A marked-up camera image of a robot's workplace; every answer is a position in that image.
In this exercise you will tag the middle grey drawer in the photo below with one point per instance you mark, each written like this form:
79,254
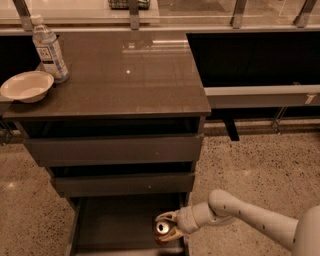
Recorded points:
113,185

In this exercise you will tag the dark grey drawer cabinet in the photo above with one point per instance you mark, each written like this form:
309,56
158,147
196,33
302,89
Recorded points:
122,84

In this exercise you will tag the clear plastic water bottle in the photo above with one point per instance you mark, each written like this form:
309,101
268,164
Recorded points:
49,51

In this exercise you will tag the white bowl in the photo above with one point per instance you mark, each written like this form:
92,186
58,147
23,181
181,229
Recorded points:
27,87

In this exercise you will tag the grey bench rail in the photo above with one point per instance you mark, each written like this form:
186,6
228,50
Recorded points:
226,102

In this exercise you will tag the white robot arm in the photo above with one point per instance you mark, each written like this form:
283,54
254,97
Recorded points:
299,236

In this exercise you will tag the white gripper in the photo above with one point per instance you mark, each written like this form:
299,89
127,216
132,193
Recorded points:
184,218

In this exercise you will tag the metal window railing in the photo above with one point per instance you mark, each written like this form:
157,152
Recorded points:
163,15

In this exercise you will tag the top grey drawer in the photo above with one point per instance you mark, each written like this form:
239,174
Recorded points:
90,151

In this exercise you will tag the red coke can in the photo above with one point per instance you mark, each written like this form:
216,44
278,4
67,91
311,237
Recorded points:
162,230

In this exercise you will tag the open bottom drawer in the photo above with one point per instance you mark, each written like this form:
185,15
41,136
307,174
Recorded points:
122,226

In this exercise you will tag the grey drawer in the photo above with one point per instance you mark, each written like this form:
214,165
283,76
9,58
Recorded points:
113,185
90,151

